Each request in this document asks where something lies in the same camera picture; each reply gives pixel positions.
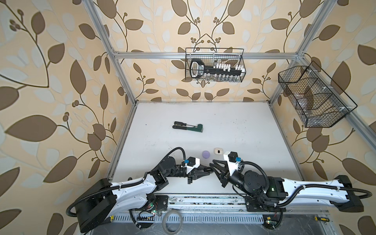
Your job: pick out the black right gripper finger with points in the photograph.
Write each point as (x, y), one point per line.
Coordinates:
(220, 165)
(219, 171)

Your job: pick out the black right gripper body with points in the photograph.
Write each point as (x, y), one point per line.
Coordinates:
(232, 179)

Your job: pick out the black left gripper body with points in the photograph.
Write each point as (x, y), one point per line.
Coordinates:
(189, 177)

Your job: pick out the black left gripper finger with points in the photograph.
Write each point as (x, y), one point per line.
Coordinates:
(201, 167)
(195, 175)

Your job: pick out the cream earbud charging case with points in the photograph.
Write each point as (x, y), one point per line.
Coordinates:
(218, 151)

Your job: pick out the purple earbud charging case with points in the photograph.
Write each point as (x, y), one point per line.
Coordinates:
(206, 154)

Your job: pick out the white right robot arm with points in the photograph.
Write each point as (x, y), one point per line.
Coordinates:
(275, 194)

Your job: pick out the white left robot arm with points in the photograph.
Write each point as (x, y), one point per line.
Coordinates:
(104, 199)

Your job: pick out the grey tape roll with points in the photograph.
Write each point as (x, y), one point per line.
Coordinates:
(172, 222)

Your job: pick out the small yellow black screwdriver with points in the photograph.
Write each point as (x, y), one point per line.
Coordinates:
(324, 219)

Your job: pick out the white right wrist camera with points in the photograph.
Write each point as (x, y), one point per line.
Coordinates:
(233, 161)

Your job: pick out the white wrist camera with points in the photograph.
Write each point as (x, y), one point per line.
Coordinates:
(233, 161)
(190, 164)

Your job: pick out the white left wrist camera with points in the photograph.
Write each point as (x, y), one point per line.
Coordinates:
(190, 164)

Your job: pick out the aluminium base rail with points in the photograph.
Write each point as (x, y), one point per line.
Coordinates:
(206, 202)

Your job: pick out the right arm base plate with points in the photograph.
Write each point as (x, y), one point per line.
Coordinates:
(252, 205)

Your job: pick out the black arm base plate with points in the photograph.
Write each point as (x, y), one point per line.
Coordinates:
(160, 203)

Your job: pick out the green black-handled hand tool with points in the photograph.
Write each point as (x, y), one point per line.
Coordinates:
(198, 128)

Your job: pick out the socket set rail in basket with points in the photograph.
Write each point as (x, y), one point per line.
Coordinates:
(204, 70)

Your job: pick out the black wire basket back wall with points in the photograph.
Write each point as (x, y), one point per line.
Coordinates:
(221, 55)

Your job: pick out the black wire basket wall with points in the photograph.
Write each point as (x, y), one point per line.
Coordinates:
(318, 99)
(221, 55)

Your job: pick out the black wire basket right wall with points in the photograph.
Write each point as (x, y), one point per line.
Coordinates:
(318, 99)

